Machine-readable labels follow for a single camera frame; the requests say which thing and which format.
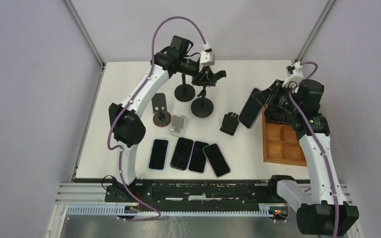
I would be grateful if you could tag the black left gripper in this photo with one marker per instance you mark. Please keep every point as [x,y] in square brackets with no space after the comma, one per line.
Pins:
[205,77]

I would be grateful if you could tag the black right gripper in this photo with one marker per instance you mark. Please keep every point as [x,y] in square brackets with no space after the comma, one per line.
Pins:
[270,96]

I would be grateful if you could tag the black folding phone stand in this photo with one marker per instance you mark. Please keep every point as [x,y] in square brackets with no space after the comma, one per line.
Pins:
[229,123]

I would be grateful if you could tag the silver folding phone stand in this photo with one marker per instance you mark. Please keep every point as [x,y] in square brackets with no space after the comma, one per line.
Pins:
[178,125]

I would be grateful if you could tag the wooden-base black plate stand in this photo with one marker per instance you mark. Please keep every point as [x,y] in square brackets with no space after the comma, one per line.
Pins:
[161,116]

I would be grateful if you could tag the phone with purple case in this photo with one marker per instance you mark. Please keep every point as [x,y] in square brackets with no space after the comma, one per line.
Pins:
[197,163]

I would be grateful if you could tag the phone with white case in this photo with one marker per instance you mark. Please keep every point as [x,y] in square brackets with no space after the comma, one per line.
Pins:
[182,153]

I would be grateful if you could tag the phone with light blue case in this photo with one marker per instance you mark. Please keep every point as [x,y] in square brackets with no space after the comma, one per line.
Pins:
[158,156]

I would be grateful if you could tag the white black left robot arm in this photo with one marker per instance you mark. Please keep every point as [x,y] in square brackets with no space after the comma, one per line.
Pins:
[125,118]

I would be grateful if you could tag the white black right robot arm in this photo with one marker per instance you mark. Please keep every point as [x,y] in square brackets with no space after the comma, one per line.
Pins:
[324,210]

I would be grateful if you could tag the dark brown rolled tie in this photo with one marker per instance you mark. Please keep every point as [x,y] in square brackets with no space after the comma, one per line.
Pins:
[274,117]

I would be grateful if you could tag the orange compartment tray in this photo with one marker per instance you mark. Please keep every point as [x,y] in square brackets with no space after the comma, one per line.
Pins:
[280,144]

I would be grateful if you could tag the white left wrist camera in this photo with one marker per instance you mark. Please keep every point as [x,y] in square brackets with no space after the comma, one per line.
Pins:
[207,56]

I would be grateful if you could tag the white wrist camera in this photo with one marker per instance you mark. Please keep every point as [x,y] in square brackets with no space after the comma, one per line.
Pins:
[207,56]
[295,74]

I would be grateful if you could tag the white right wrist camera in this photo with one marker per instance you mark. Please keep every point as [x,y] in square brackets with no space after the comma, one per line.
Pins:
[295,74]

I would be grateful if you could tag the white slotted cable duct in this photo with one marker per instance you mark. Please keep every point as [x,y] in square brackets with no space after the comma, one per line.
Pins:
[125,211]

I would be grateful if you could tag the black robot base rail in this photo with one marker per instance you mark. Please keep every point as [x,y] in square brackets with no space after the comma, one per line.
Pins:
[213,195]

